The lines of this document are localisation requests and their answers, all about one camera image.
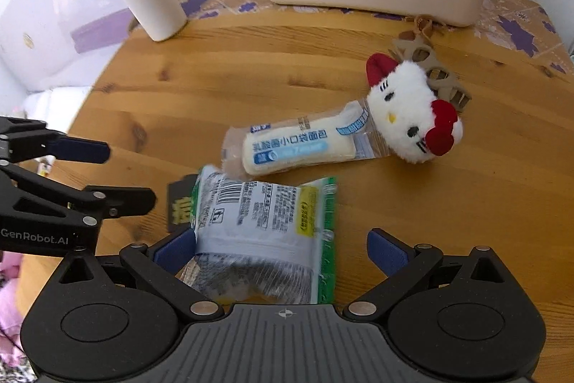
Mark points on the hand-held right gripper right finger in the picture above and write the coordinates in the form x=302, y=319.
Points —
x=388, y=253

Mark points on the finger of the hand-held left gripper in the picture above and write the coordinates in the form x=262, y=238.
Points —
x=125, y=200
x=85, y=150

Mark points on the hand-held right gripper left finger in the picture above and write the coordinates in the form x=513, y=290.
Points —
x=172, y=253

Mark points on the green white snack bag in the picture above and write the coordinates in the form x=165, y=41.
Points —
x=260, y=221

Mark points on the black yellow sachet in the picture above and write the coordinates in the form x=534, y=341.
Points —
x=179, y=203

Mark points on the white pillow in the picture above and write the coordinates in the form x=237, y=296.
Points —
x=49, y=105

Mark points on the pink cloth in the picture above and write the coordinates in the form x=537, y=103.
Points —
x=9, y=302

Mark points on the wooden desk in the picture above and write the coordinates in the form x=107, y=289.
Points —
x=179, y=96

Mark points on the white bread packet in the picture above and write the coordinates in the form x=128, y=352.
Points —
x=287, y=149

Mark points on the white plush cat toy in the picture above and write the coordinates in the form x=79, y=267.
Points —
x=403, y=109

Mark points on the white purple patterned panel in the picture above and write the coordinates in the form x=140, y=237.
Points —
x=54, y=6

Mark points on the purple floral tablecloth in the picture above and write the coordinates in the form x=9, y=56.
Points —
x=515, y=33

